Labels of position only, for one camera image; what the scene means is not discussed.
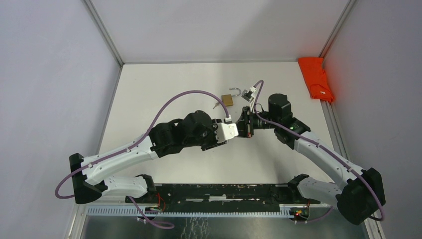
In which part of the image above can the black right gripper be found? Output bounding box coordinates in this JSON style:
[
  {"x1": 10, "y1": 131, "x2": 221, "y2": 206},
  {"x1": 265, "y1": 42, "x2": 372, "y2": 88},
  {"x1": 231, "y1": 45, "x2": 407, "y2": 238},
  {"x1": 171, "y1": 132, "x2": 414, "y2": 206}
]
[{"x1": 236, "y1": 107, "x2": 279, "y2": 138}]

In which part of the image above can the large brass padlock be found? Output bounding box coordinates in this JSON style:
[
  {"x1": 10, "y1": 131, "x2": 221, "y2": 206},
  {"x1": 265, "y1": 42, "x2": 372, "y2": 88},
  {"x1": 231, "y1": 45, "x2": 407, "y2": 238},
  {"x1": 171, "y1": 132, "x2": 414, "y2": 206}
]
[{"x1": 221, "y1": 88, "x2": 242, "y2": 107}]

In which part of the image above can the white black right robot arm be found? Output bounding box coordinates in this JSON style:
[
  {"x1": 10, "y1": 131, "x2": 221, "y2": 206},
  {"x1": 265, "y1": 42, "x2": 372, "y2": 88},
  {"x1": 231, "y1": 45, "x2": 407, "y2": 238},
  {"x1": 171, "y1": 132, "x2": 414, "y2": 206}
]
[{"x1": 236, "y1": 94, "x2": 386, "y2": 225}]

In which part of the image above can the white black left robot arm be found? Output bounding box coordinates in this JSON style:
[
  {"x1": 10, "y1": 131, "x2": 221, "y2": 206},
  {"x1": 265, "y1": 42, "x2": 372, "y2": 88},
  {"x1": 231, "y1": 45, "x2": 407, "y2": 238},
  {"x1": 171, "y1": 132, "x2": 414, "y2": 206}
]
[{"x1": 69, "y1": 111, "x2": 238, "y2": 204}]

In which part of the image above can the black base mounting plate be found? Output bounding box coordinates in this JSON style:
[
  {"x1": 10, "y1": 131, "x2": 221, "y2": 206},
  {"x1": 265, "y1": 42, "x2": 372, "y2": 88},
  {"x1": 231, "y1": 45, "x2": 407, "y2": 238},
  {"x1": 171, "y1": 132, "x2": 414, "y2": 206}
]
[{"x1": 135, "y1": 184, "x2": 319, "y2": 213}]

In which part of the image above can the orange folded cloth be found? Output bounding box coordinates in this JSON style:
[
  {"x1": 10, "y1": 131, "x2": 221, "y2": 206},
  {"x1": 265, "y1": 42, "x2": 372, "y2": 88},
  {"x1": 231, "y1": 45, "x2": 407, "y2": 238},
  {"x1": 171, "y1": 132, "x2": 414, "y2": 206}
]
[{"x1": 298, "y1": 57, "x2": 335, "y2": 103}]

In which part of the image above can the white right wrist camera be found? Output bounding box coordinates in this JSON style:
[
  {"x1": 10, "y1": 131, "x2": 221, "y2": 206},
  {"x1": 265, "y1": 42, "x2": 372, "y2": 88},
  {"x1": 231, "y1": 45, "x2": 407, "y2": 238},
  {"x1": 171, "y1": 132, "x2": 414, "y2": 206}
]
[{"x1": 241, "y1": 86, "x2": 257, "y2": 113}]

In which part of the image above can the aluminium front frame rail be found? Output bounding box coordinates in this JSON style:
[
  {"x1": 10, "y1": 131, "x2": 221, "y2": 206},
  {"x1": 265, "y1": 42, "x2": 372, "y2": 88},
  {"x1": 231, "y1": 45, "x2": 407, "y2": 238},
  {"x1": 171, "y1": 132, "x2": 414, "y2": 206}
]
[{"x1": 64, "y1": 183, "x2": 386, "y2": 239}]

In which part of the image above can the aluminium corner frame post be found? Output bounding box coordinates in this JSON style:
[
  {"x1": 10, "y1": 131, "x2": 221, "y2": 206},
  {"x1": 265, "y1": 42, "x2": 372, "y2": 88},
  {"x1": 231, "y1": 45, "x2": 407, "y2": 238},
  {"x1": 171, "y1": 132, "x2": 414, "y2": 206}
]
[{"x1": 318, "y1": 0, "x2": 359, "y2": 59}]

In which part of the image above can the left aluminium corner post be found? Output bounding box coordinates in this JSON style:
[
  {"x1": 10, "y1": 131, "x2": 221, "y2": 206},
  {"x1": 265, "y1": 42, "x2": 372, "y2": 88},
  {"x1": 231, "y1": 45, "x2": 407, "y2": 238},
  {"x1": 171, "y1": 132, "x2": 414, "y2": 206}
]
[{"x1": 82, "y1": 0, "x2": 124, "y2": 68}]

